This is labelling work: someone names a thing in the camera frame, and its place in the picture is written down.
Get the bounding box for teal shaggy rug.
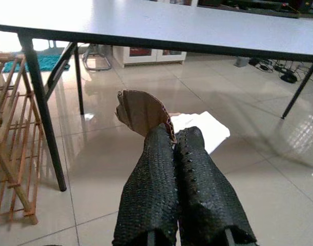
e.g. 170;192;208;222
2;54;67;73

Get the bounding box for black tv cabinet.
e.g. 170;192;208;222
196;0;313;19

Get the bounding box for white paper sheet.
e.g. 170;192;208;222
170;111;231;155

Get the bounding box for brown cardboard scrap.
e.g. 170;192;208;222
115;89;178;144

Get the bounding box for small grey box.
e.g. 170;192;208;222
235;56;249;68

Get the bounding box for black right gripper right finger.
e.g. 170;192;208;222
175;126;258;246

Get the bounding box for black floor cable tangle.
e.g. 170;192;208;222
248;57;313;93

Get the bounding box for black power adapter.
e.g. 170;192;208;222
280;72;297;84

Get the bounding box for white folding table black legs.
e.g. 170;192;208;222
0;0;313;193

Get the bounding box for wooden slatted rack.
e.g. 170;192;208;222
0;53;45;227

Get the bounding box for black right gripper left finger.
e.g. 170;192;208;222
112;126;179;246

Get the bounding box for chrome chair base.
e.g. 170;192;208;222
81;43;113;72

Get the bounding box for white low cabinet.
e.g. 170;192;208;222
112;46;187;68

